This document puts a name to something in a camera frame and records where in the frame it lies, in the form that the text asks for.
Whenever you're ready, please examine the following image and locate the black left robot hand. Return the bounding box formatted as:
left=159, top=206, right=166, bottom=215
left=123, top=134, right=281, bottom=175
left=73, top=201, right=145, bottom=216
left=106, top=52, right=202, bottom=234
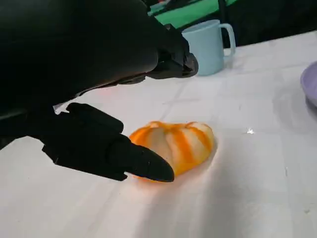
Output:
left=0, top=0, right=199, bottom=183

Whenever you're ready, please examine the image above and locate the orange and white bread roll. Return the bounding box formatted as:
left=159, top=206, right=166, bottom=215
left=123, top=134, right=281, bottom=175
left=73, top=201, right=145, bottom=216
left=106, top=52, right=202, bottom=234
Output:
left=128, top=120, right=215, bottom=183

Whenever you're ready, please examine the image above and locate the green cloth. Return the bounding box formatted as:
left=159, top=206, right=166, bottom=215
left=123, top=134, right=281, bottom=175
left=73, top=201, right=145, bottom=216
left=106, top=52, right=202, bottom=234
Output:
left=148, top=0, right=246, bottom=29

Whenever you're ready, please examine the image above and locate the pale green mug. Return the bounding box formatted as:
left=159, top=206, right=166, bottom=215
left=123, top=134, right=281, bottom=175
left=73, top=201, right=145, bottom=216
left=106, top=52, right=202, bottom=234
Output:
left=181, top=19, right=236, bottom=77

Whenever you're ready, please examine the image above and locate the black backdrop cloth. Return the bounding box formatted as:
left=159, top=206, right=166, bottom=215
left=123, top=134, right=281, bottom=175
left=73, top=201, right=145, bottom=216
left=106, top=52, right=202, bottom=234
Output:
left=217, top=0, right=317, bottom=48

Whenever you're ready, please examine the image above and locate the lilac plate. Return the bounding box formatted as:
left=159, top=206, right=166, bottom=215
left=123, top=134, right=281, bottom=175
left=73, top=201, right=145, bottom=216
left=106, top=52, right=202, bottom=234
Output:
left=300, top=60, right=317, bottom=107

